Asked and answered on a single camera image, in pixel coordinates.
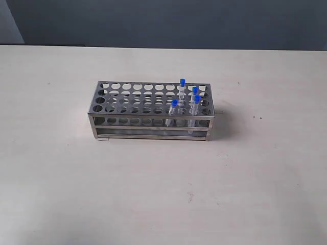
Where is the blue-capped tube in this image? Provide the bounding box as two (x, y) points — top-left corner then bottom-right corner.
(188, 95), (201, 128)
(165, 99), (178, 127)
(178, 78), (185, 115)
(190, 86), (198, 113)

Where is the stainless steel test tube rack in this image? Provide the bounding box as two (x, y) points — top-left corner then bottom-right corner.
(88, 81), (215, 141)

